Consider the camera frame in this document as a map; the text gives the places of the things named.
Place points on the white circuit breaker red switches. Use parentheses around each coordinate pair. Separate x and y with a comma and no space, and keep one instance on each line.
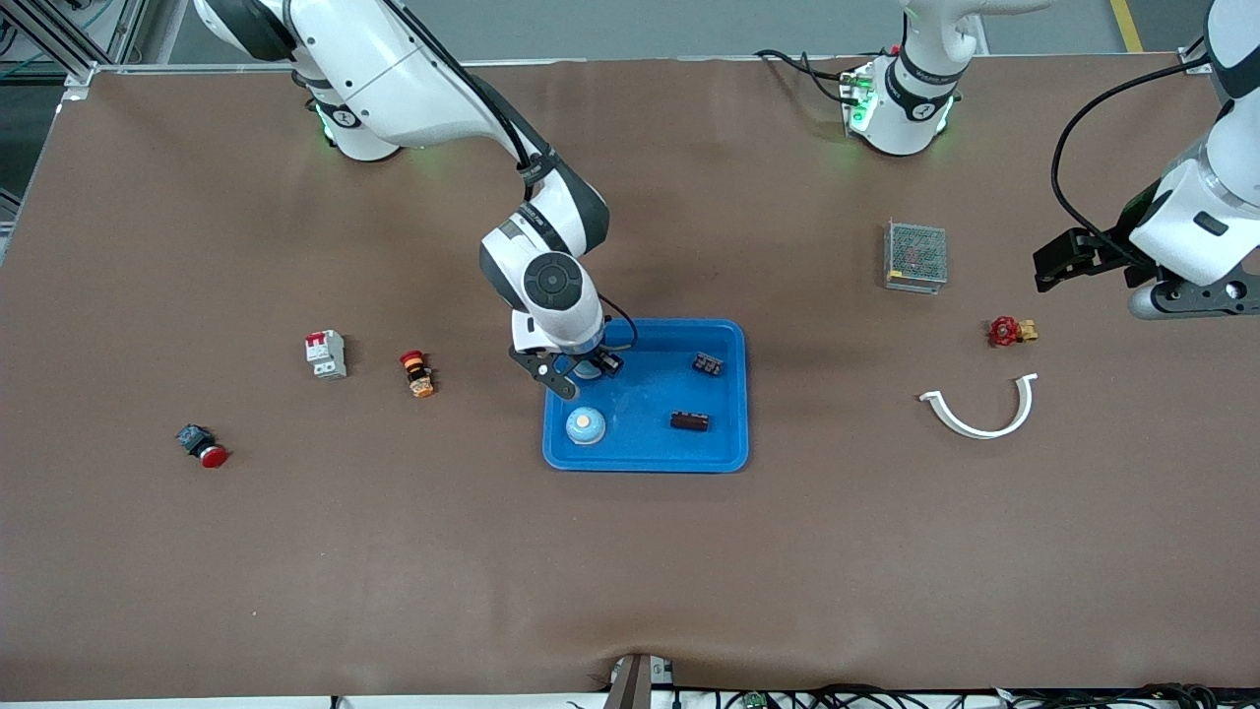
(326,355)

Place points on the short dark electrolytic capacitor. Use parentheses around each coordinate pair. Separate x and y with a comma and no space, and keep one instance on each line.
(707,364)

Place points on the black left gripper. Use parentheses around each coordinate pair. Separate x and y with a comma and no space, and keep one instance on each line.
(1110,252)

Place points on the long dark electrolytic capacitor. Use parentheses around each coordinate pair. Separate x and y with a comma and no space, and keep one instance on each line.
(689,421)

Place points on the white half-round pipe clamp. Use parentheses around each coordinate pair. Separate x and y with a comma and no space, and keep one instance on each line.
(981,433)

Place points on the blue bell with cream button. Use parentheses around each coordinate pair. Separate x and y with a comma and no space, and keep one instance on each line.
(585,425)
(588,369)

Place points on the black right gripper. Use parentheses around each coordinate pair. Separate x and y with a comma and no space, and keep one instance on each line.
(607,361)

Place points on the brass valve red handwheel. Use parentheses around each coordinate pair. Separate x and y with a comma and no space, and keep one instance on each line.
(1010,331)

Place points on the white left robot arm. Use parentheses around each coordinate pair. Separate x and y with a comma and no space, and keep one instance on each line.
(911,89)

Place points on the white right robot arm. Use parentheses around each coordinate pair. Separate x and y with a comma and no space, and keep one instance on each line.
(394,69)

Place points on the small orange emergency stop switch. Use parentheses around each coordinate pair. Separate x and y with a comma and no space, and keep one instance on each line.
(418,374)

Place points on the brown table cover sheet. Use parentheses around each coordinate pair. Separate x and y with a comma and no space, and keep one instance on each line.
(630,551)

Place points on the aluminium frame profile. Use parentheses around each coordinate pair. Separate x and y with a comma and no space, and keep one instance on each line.
(133,25)
(1196,61)

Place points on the perforated metal power supply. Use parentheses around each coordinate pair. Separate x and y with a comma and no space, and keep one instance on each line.
(915,256)

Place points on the red mushroom push button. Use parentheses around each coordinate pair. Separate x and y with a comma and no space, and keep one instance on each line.
(203,446)

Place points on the blue plastic tray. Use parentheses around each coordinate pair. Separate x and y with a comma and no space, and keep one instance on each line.
(650,394)

